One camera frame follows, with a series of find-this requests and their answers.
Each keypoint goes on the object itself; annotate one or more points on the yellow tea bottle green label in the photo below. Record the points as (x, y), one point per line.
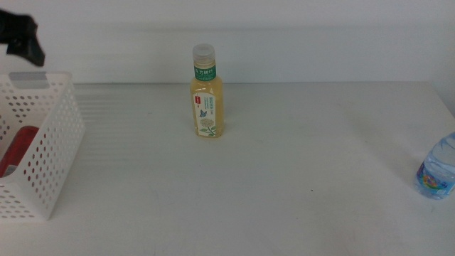
(206, 89)

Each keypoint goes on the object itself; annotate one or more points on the red drink can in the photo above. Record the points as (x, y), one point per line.
(17, 149)

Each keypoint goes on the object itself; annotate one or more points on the blue-capped water bottle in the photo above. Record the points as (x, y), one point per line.
(439, 167)

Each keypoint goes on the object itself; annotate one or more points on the white perforated plastic basket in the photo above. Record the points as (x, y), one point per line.
(45, 199)

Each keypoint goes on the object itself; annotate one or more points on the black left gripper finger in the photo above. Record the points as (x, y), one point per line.
(25, 39)

